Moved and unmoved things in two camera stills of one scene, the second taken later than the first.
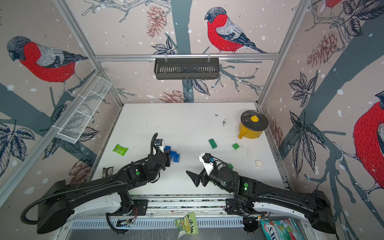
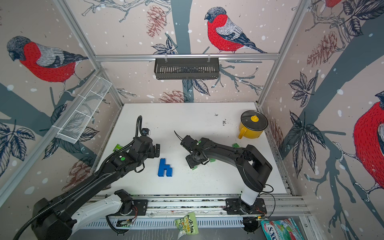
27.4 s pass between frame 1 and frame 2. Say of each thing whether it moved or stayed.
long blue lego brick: moved
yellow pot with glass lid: stayed
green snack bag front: stayed
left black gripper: moved
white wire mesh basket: stayed
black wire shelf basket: stayed
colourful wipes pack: stayed
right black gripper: moved
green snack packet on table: stayed
